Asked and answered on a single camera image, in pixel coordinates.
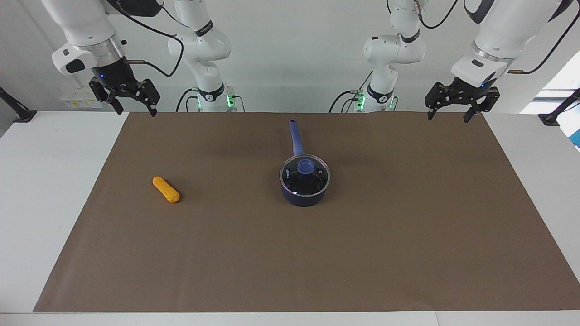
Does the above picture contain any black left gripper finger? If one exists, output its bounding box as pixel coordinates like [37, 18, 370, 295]
[463, 87, 500, 123]
[425, 82, 454, 120]

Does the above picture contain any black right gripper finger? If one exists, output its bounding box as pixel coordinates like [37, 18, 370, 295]
[89, 78, 124, 115]
[129, 79, 160, 117]

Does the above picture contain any yellow corn cob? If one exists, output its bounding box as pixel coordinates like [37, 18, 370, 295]
[152, 176, 181, 204]

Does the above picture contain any glass lid with blue knob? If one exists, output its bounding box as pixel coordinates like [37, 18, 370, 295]
[281, 154, 330, 196]

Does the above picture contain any white power strip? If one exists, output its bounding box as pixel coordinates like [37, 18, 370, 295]
[60, 93, 104, 109]

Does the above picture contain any black clamp stand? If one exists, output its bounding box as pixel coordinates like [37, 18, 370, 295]
[538, 88, 580, 127]
[0, 86, 38, 124]

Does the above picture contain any brown table mat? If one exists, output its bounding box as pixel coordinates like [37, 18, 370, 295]
[33, 112, 580, 313]

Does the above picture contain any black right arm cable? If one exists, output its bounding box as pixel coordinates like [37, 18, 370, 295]
[106, 0, 184, 77]

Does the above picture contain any dark blue pot with handle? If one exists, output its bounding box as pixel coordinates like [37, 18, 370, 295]
[280, 119, 331, 207]

